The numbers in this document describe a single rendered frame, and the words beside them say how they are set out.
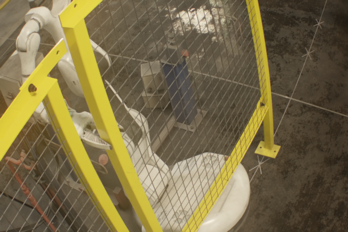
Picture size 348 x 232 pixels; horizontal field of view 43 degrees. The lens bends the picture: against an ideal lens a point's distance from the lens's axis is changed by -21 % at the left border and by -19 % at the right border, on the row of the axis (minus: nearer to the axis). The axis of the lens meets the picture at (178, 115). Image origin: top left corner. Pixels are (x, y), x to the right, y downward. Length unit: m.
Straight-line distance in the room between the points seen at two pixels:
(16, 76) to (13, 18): 2.95
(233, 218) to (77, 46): 1.59
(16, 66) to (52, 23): 0.90
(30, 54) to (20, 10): 3.87
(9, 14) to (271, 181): 4.03
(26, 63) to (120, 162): 0.70
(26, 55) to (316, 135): 2.11
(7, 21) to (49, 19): 3.71
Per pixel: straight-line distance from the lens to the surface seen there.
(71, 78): 2.33
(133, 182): 1.78
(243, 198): 2.73
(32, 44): 2.07
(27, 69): 2.13
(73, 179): 3.44
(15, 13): 5.94
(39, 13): 2.13
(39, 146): 2.43
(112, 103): 2.49
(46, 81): 1.32
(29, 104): 1.28
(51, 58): 1.34
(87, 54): 1.39
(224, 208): 2.67
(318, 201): 3.07
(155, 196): 2.83
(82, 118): 1.69
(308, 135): 3.41
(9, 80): 2.96
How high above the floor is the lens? 2.58
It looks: 45 degrees down
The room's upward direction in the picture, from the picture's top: 14 degrees counter-clockwise
